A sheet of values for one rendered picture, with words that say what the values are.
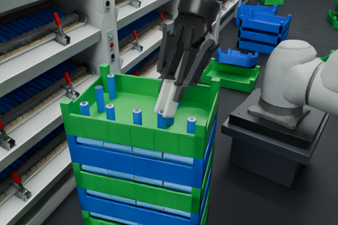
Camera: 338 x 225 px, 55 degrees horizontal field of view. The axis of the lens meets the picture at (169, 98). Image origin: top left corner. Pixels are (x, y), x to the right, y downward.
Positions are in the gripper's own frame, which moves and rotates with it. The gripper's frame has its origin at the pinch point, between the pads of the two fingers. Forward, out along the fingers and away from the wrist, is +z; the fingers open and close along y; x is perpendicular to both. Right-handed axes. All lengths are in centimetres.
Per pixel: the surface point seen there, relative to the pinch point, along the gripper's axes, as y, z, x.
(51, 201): 42, 54, -9
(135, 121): 3.9, 6.7, 3.2
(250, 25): 78, -30, -157
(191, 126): -6.1, 3.4, -1.7
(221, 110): 41, 20, -94
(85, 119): 11.1, 9.4, 9.9
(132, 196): 3.4, 25.5, -2.7
